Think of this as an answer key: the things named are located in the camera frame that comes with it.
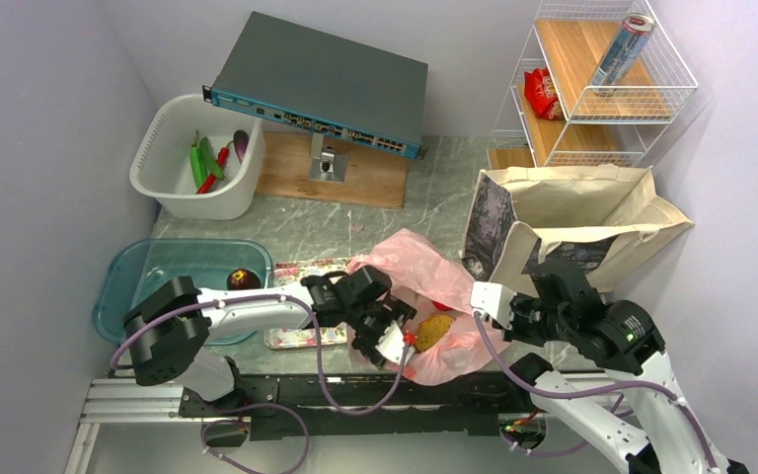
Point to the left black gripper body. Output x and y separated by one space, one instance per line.
369 323

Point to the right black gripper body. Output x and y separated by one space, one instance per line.
533 321

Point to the pink plastic grocery bag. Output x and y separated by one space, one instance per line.
420 274

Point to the brown bread slice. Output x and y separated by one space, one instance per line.
431 330

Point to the dark red apple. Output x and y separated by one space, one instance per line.
243 279

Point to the red pepper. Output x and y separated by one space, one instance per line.
221 160

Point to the green cucumber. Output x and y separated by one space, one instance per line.
208 157

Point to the purple eggplant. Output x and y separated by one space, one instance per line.
240 141

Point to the green pepper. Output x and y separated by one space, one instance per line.
197 166

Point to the red tomato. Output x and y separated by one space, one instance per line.
441 307

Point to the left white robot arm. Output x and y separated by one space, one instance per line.
166 334

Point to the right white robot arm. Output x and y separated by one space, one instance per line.
641 422

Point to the floral rectangular tray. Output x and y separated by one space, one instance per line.
281 339

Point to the beige canvas tote bag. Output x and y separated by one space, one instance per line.
608 220

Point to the wooden board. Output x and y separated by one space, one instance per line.
370 177

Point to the metal stand base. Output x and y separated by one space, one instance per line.
326 165

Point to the teal transparent plastic bin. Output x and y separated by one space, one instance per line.
144 266

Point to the red snack packet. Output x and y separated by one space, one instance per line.
540 92

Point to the white plastic basin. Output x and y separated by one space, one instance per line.
161 167

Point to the blue drink can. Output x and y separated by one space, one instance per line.
622 53

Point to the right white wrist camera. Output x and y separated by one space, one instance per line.
493 300

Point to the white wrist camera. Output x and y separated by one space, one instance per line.
392 346
493 300

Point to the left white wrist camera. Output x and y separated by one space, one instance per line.
392 346

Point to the teal network switch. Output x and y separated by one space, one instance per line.
301 77

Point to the white wire shelf rack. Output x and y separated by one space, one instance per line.
569 38

